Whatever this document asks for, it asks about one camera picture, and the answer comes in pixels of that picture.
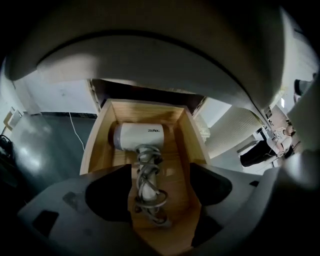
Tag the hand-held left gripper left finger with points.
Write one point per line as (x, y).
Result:
(107, 197)

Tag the white curved table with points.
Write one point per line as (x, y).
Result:
(150, 62)

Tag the wooden stool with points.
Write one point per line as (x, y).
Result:
(172, 175)

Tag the white hair dryer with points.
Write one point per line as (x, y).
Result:
(140, 136)

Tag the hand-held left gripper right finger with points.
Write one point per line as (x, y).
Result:
(212, 187)

